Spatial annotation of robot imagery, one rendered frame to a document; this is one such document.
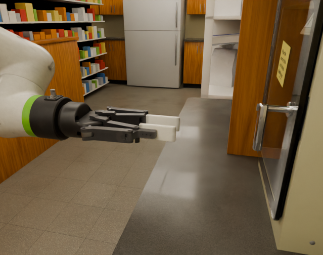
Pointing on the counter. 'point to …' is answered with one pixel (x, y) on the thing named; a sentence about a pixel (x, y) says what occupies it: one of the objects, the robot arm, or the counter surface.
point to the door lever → (262, 114)
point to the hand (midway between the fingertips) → (161, 127)
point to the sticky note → (283, 62)
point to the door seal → (306, 101)
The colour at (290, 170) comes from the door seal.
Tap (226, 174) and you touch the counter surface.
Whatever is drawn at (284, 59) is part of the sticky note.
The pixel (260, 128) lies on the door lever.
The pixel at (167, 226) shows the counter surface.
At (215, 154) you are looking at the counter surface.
